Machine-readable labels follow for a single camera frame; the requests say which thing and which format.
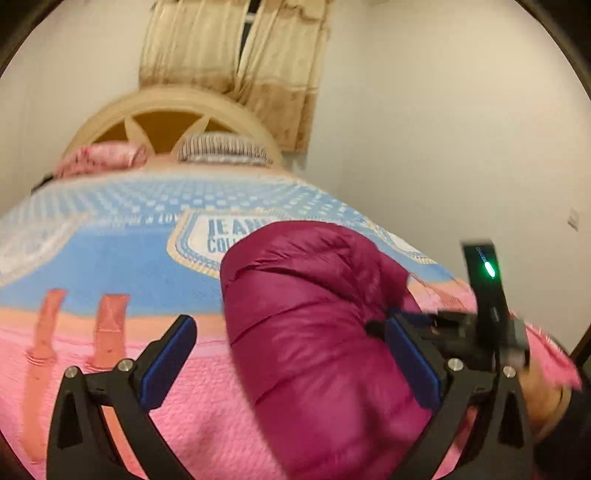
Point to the white wall socket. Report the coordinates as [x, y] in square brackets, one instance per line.
[573, 219]

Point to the striped pillow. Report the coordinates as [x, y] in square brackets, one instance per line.
[221, 147]

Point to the cream round bed headboard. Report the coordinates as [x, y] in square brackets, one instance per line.
[138, 104]

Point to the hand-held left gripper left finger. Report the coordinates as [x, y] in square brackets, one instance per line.
[168, 360]

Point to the blue and pink printed bedspread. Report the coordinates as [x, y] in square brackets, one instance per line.
[115, 258]

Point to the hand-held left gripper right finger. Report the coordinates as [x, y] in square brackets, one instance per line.
[411, 360]

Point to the person's right forearm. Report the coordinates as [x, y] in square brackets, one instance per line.
[545, 397]

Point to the beige patterned curtain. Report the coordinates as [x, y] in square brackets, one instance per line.
[194, 46]

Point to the magenta down jacket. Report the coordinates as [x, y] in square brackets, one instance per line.
[314, 346]

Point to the pink floral folded blanket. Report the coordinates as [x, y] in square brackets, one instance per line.
[101, 157]

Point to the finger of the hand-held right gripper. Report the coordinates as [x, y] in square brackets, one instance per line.
[420, 322]

